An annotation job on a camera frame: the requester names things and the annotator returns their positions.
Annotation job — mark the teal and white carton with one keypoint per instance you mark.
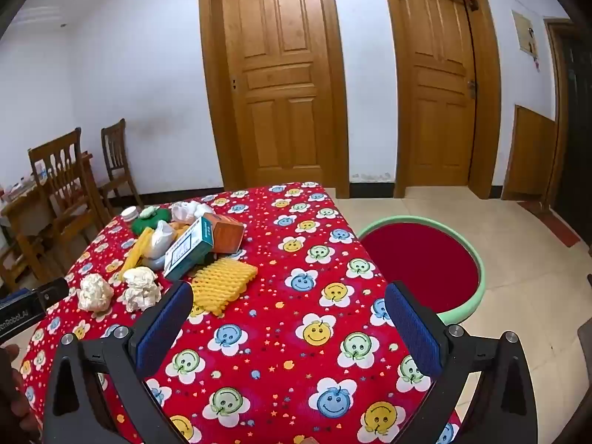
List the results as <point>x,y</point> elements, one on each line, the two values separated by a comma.
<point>187,252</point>

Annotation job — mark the dark door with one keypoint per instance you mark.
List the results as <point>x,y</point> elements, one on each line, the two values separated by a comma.
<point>578,125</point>

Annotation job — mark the wooden wall cabinet door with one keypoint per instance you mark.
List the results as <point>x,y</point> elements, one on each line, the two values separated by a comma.
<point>527,152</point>

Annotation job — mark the beige wall panel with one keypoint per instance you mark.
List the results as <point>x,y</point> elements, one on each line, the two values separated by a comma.
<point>524,32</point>

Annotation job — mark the white and orange plush toy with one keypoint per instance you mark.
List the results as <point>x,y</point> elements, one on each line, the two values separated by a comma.
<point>189,210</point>

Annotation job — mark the green basin with red inside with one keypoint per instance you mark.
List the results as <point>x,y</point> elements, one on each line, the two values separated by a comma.
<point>416,259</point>

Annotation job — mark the large wooden chair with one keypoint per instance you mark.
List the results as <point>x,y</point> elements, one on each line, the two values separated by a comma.
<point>60,171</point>

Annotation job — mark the white crumpled paper ball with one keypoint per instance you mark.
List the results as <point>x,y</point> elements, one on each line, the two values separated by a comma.
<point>141,289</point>
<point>95,291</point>

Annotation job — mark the person's left hand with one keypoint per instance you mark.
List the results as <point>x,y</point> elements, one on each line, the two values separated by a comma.
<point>11,402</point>

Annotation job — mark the wooden dining table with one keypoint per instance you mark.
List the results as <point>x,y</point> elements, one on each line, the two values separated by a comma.
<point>27,203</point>

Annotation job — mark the white plastic bag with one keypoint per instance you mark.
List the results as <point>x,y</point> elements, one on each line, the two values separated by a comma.
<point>159,240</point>

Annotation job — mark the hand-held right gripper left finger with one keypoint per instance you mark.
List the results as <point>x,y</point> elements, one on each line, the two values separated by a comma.
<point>162,333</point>

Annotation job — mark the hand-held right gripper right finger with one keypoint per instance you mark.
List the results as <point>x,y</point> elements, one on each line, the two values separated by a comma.
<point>414,333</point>

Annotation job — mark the flat yellow foam net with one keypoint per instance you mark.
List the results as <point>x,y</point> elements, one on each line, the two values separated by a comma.
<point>222,284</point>

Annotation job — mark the red floor mat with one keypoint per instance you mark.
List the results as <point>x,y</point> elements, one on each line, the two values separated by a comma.
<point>559,229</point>

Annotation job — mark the wooden panel door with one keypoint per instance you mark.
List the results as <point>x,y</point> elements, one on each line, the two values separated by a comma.
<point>277,78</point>

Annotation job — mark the red smiley flower tablecloth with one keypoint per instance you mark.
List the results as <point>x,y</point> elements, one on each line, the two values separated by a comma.
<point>277,314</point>

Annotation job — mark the white jar with orange label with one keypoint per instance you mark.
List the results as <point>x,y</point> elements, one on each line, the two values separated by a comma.
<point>131,213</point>

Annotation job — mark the green flower-shaped container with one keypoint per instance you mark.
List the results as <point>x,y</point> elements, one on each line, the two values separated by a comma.
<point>141,227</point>

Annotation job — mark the orange carton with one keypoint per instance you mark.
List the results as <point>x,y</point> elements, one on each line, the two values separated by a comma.
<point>226,236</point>

